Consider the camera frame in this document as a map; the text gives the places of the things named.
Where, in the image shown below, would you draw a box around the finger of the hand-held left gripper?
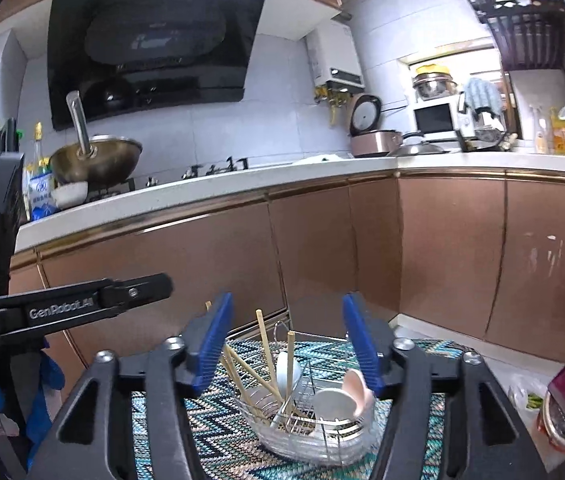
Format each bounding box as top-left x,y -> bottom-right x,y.
0,273 -> 173,351

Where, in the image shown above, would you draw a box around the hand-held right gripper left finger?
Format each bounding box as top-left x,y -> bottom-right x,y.
30,292 -> 236,480

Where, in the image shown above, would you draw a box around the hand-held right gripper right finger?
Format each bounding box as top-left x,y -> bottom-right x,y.
341,292 -> 547,480

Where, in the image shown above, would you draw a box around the bamboo chopstick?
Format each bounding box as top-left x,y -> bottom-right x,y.
205,301 -> 263,418
284,330 -> 296,413
230,357 -> 279,401
255,309 -> 286,403
221,342 -> 280,396

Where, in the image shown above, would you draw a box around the white ceramic spoon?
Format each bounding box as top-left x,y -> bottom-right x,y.
275,351 -> 303,401

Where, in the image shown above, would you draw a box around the metal wire utensil rack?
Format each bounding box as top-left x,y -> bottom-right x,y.
236,320 -> 378,453

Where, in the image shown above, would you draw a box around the clear plastic drain tray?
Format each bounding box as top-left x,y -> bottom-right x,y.
255,400 -> 384,468

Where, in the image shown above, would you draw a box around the person's left hand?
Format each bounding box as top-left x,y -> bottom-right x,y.
23,352 -> 66,443

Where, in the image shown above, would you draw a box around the blue and white bag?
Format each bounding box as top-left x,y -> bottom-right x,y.
26,160 -> 59,222

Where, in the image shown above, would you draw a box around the white bowl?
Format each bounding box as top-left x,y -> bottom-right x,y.
52,181 -> 89,211

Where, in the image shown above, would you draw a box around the oil bottle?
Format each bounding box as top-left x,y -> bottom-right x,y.
32,122 -> 49,173

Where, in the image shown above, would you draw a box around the zigzag knitted tablecloth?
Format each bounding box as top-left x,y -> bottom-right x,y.
130,337 -> 476,480

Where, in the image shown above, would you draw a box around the brown kitchen base cabinets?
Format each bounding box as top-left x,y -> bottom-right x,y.
10,167 -> 565,378

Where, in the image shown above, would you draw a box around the white kitchen countertop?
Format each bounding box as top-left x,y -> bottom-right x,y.
15,152 -> 565,253

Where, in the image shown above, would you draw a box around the bag of green vegetables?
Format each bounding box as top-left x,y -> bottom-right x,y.
507,372 -> 548,426

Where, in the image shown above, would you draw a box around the gas stove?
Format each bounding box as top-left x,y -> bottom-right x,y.
87,156 -> 252,202

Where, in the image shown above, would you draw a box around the glass pot lid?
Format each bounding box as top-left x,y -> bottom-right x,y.
391,131 -> 449,157

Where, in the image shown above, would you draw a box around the rice cooker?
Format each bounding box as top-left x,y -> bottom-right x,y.
349,92 -> 404,158

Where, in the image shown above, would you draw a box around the black range hood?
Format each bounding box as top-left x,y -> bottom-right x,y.
46,0 -> 269,131

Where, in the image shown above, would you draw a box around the white microwave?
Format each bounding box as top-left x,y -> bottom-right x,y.
413,101 -> 465,139

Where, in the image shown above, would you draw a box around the stainless steel pot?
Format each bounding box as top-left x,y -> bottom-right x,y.
411,72 -> 458,102

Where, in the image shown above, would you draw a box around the blue cloth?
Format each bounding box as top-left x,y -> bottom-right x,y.
464,77 -> 506,114

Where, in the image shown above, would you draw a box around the white water heater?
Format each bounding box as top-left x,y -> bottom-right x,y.
307,17 -> 366,96

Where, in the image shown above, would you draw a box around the metal wok with handle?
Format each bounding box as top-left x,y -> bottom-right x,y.
50,91 -> 143,186

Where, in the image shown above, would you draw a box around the dark wall shelf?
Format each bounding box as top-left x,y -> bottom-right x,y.
457,0 -> 565,73

